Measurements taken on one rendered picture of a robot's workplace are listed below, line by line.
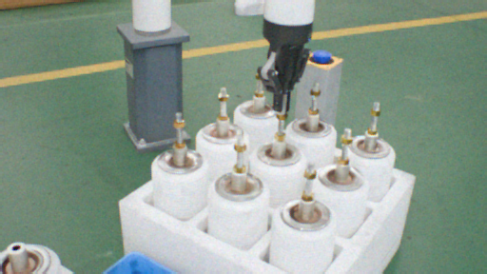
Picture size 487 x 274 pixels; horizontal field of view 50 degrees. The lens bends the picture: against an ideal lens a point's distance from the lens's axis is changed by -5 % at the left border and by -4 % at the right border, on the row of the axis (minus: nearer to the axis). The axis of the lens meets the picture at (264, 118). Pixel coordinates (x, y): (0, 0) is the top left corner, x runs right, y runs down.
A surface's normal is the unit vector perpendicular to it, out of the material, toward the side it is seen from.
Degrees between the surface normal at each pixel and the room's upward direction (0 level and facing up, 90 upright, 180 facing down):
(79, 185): 0
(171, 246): 90
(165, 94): 90
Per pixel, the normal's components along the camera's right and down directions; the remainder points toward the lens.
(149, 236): -0.54, 0.37
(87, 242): 0.05, -0.88
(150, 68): 0.47, 0.44
